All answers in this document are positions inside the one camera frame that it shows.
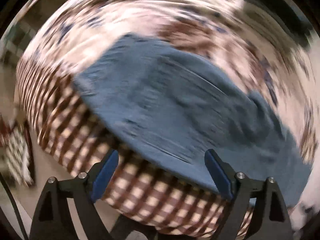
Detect floral fleece bed blanket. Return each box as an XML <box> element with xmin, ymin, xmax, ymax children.
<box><xmin>16</xmin><ymin>0</ymin><xmax>319</xmax><ymax>237</ymax></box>

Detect light blue denim jeans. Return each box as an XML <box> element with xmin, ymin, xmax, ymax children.
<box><xmin>72</xmin><ymin>33</ymin><xmax>311</xmax><ymax>206</ymax></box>

